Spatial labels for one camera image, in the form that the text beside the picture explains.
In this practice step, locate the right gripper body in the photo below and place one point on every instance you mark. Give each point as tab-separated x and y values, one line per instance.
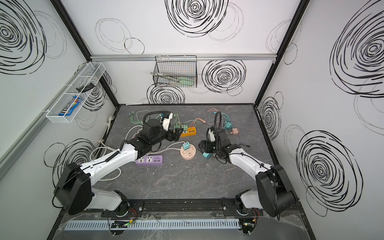
205	145

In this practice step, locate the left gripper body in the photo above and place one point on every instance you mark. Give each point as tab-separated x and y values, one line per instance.
174	132

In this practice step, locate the purple power strip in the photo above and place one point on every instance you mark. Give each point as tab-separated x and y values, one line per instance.
150	160

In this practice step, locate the pink round power strip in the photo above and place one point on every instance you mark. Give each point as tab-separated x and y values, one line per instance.
189	153

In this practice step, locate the orange power strip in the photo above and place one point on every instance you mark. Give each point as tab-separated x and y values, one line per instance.
189	132

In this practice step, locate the teal charger plug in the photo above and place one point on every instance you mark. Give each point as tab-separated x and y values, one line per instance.
186	146

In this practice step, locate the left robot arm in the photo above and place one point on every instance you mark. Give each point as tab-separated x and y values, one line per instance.
75	190

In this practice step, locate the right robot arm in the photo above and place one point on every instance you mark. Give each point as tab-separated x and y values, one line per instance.
274	193

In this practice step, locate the pink charger plug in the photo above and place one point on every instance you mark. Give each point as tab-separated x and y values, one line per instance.
235	131

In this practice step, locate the green item in basket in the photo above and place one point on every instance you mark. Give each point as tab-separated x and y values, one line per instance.
187	81

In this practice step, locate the black remote control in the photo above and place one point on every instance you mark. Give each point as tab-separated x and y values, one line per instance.
85	88

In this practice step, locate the blue candy pack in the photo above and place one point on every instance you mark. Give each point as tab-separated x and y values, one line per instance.
71	106

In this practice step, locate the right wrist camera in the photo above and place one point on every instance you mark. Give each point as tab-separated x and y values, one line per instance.
211	135

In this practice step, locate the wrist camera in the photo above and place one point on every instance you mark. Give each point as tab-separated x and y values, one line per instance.
211	135
166	121

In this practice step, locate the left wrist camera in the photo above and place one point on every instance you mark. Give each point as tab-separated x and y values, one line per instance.
166	121

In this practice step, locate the black wire basket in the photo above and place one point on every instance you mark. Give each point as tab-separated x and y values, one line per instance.
168	68

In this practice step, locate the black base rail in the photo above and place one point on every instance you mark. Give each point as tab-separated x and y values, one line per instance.
136	208

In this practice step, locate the grey cable duct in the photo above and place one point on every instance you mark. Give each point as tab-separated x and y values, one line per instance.
193	224

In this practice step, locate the white wire shelf basket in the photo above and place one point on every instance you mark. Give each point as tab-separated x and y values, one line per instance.
93	100

